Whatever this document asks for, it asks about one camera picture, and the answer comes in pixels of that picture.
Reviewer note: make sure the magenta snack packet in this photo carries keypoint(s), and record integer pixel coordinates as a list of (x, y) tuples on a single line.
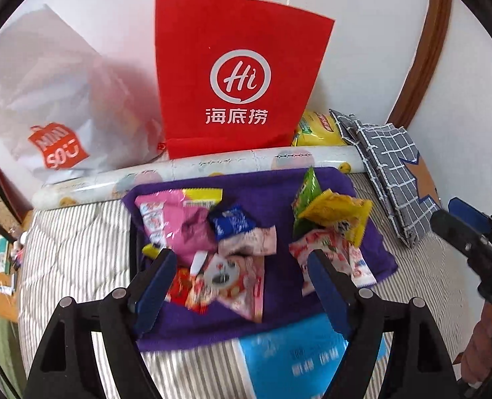
[(175, 224)]

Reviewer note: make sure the striped mattress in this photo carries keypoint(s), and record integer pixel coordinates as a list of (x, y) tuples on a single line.
[(83, 237)]

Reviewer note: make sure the green triangular snack packet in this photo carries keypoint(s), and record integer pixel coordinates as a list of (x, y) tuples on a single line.
[(306, 199)]

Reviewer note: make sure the dark blue snack packet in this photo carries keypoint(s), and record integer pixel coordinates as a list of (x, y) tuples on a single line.
[(231, 222)]

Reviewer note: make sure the red paper bag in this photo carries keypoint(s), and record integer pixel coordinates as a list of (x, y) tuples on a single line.
[(237, 50)]

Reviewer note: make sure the long pink snack packet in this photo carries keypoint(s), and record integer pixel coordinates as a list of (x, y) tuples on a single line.
[(360, 268)]

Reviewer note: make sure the yellow snack bag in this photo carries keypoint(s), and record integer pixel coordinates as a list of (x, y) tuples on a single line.
[(316, 129)]

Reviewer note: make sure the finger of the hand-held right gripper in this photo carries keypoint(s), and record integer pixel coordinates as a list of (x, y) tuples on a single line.
[(470, 214), (458, 232)]

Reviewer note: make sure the checked cloth with star patch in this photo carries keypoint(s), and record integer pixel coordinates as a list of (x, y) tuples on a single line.
[(387, 166)]

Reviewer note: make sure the brown wooden door frame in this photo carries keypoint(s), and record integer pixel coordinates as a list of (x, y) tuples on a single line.
[(424, 50)]

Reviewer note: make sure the pink white snack packet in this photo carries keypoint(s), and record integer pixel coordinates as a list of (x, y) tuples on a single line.
[(320, 243)]

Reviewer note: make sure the yellow triangular snack packet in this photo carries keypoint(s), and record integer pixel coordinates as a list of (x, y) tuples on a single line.
[(337, 214)]

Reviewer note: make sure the small pink pillow snack packet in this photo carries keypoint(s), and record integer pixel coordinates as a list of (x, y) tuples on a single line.
[(250, 241)]

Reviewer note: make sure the pink panda print snack packet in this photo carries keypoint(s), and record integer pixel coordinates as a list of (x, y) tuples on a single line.
[(237, 282)]

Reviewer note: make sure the blue tissue pack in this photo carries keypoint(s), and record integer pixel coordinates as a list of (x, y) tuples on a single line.
[(287, 357)]

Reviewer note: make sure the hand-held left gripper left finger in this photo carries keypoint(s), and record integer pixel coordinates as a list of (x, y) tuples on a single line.
[(154, 295)]

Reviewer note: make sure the teal box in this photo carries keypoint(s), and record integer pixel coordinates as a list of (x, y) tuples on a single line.
[(2, 253)]

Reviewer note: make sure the printed paper roll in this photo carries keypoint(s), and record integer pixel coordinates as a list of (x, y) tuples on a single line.
[(212, 164)]

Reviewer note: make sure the white plastic bag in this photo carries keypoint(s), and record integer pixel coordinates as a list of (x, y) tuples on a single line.
[(63, 91)]

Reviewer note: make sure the purple towel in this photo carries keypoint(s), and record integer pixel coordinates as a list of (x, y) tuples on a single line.
[(279, 307)]

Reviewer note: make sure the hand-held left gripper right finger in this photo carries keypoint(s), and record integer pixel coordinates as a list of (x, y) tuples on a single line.
[(329, 295)]

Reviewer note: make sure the small yellow blue snack packet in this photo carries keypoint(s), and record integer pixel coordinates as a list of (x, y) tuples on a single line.
[(150, 250)]

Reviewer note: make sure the wooden nightstand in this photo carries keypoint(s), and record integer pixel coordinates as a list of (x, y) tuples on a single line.
[(4, 299)]

